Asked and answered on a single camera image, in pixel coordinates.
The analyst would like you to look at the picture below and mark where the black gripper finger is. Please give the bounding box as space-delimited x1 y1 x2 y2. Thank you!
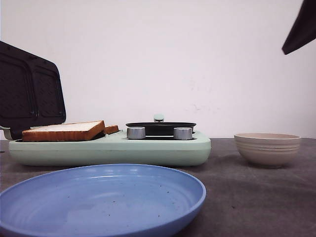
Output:
281 0 316 55

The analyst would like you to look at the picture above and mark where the beige ribbed bowl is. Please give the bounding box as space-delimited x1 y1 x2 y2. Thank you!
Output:
234 133 301 167

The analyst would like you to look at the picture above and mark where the bread slice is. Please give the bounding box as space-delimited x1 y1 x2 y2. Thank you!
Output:
22 120 105 142
103 125 119 134

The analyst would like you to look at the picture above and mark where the breakfast maker hinged lid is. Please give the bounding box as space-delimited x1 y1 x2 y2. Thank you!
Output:
0 42 66 140

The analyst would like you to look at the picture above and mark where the mint green breakfast maker base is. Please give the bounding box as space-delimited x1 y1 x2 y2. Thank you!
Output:
8 130 211 166

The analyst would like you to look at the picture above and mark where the right silver control knob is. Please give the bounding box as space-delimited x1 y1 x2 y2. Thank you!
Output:
173 127 193 140

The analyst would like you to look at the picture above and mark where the silver control knob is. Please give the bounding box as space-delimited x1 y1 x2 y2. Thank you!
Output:
126 126 146 140
173 127 193 140

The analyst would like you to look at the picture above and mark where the black round frying pan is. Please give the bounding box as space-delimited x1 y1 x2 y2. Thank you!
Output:
125 114 196 136

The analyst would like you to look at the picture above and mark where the left silver control knob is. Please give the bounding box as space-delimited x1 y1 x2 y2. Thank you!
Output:
126 126 146 140

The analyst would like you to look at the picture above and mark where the blue round plate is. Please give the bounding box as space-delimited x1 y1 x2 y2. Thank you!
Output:
0 164 206 237

